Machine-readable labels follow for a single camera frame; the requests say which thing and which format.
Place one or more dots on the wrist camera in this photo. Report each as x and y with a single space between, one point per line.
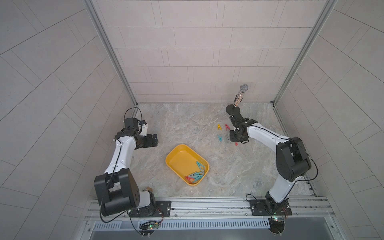
131 123
237 119

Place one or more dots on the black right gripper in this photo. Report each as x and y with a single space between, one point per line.
231 138

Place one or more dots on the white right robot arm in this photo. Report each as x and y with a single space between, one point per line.
292 160

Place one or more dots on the aluminium front rail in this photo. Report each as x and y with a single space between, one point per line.
242 207

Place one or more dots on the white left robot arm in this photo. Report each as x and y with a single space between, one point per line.
116 189

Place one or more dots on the yellow plastic storage box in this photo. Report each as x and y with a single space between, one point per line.
187 164

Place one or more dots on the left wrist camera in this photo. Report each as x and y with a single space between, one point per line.
131 123

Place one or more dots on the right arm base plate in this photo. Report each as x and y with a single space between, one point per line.
267 208

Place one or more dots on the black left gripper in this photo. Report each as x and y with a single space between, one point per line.
148 142

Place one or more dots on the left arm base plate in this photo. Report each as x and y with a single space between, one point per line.
159 210

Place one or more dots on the glittery stand with black base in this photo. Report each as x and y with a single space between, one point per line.
234 108

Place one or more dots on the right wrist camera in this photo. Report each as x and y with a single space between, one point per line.
237 119

